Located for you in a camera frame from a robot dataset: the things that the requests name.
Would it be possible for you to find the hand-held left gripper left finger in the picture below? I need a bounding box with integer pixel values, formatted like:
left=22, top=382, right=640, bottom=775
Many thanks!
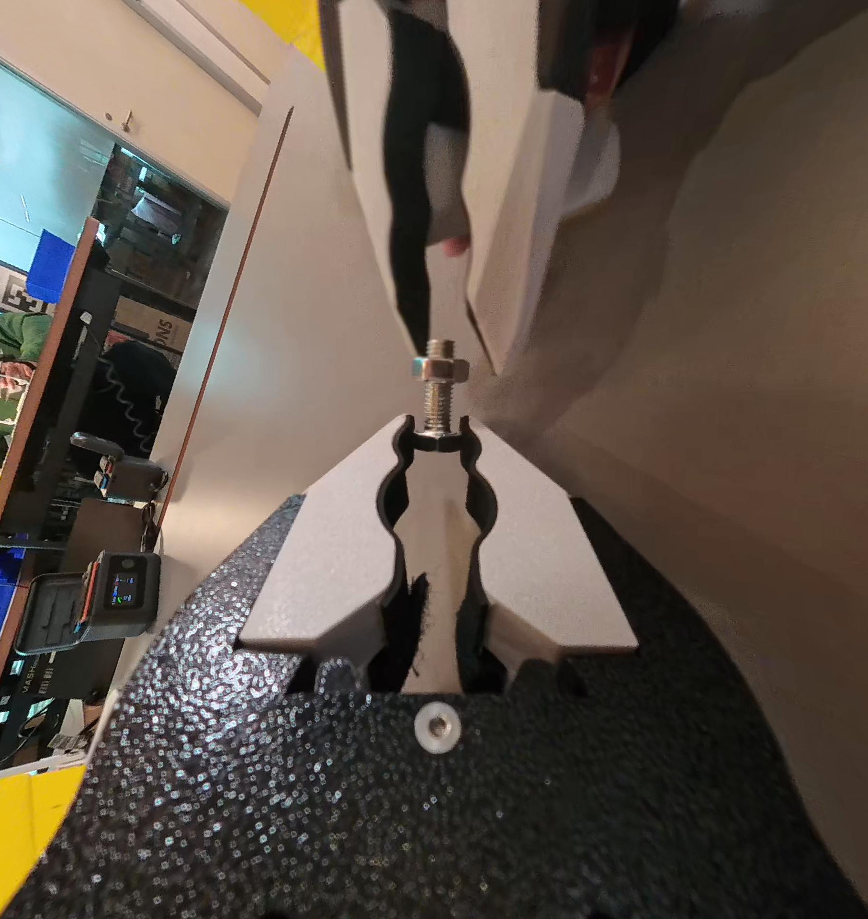
left=237, top=414, right=429, bottom=692

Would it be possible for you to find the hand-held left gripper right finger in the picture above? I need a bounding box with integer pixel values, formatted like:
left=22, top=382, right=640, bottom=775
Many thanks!
left=457, top=414, right=640, bottom=692

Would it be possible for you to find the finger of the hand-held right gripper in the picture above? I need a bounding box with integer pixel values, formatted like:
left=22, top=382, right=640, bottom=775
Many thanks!
left=319, top=0, right=472, bottom=354
left=427, top=0, right=621, bottom=376

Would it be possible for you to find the silver hex bolt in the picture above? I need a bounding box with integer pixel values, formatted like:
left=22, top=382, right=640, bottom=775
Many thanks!
left=412, top=337, right=465, bottom=453

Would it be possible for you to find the black device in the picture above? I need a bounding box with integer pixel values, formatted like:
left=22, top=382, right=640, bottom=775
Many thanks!
left=69, top=431, right=170, bottom=505

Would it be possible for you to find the black backpack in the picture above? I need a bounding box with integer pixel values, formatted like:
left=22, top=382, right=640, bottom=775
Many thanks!
left=95, top=340, right=178, bottom=460

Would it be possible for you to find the black power station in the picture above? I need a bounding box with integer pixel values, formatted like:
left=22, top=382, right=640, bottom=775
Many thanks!
left=13, top=549, right=163, bottom=656

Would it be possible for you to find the cardboard box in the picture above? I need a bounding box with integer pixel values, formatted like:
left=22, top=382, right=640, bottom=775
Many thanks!
left=111, top=296, right=195, bottom=353

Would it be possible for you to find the brown edged desk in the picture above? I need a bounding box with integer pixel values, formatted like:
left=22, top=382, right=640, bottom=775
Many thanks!
left=0, top=219, right=123, bottom=548

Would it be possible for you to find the black and white tag marker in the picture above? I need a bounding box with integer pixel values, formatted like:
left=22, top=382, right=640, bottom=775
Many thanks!
left=0, top=257, right=56, bottom=317

